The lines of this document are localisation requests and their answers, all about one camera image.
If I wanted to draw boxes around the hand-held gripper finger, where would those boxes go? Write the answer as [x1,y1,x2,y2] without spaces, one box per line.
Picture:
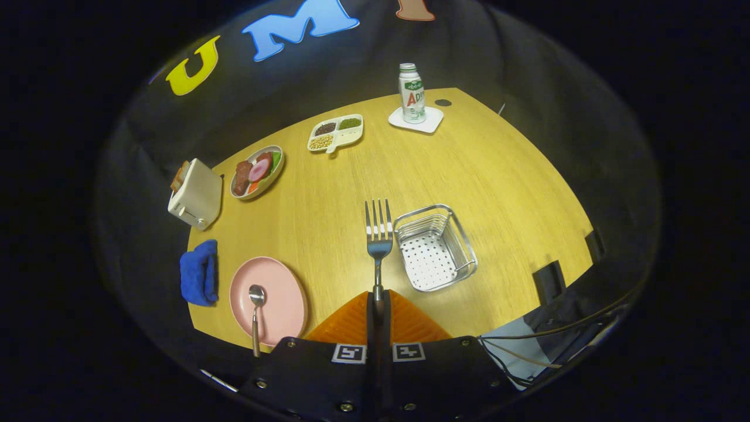
[237,290,380,422]
[380,290,516,422]

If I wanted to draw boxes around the metal fork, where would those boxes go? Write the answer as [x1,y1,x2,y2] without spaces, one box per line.
[364,199,394,302]

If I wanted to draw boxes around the metal spoon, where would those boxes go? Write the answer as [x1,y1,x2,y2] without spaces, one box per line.
[248,284,267,358]

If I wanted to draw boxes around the pink plate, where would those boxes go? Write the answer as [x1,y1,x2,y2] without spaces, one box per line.
[229,256,309,348]

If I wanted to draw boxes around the black table clamp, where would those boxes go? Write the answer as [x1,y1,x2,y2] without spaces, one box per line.
[585,230,607,264]
[532,261,566,305]

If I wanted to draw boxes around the blue towel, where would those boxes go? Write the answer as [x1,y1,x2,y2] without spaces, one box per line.
[179,239,219,307]

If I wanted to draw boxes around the white oval food plate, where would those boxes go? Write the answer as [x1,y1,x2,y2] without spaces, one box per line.
[230,145,285,200]

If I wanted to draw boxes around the white divided bean dish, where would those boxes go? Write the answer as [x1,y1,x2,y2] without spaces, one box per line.
[307,114,364,154]

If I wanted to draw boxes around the brown meat piece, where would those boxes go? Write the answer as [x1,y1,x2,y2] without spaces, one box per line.
[233,161,254,196]

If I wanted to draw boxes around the white toaster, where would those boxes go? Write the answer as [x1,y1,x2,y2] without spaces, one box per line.
[168,158,223,231]

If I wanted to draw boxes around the white square coaster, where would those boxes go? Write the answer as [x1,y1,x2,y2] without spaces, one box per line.
[388,105,444,134]

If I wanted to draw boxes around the white drink bottle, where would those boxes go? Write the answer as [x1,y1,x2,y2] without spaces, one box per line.
[398,63,427,124]

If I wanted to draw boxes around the toast slices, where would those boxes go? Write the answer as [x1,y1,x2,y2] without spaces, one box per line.
[170,161,191,193]

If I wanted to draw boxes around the metal wire basket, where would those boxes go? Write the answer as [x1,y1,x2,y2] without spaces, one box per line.
[393,204,478,292]

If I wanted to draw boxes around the beige cable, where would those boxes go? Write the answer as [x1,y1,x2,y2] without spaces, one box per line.
[480,337,563,370]

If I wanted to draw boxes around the black cable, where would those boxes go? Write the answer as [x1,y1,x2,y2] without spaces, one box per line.
[478,287,639,342]

